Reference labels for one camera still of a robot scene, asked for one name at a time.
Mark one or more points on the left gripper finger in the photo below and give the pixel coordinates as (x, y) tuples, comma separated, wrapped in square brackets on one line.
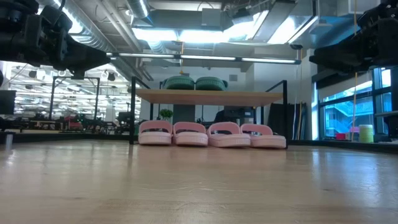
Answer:
[(79, 67), (90, 56)]

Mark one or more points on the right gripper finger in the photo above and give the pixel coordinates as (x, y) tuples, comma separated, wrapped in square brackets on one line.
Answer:
[(339, 68), (339, 54)]

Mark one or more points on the green rubber slide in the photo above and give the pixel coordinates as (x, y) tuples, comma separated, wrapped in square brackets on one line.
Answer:
[(211, 84), (178, 84)]

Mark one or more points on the pink rubber slide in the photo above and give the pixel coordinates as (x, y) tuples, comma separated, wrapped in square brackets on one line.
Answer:
[(267, 140), (155, 137), (190, 138), (228, 139)]

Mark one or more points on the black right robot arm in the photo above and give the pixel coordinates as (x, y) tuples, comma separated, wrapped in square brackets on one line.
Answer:
[(392, 37)]

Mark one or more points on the wooden shelf with black legs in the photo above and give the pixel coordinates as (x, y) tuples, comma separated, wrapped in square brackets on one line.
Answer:
[(208, 97)]

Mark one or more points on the red container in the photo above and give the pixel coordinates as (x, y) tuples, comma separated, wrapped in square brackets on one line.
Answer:
[(340, 136)]

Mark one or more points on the yellow-green roll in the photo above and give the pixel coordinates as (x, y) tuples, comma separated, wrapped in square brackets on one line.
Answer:
[(366, 133)]

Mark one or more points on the black monitor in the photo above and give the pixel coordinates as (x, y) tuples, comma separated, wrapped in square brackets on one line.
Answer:
[(7, 102)]

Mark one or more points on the small green potted plant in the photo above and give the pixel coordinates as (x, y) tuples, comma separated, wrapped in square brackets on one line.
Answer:
[(166, 114)]

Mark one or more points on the long ceiling light bar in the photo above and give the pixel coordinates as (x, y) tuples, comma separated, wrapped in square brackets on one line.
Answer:
[(205, 57)]

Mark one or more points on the black background station frame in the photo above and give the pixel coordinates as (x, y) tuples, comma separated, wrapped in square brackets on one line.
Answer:
[(97, 93)]

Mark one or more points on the ceiling security camera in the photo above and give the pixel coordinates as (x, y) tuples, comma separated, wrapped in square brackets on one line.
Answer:
[(295, 47)]

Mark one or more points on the silver ventilation duct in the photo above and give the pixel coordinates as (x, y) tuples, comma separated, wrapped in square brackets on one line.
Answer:
[(138, 7)]

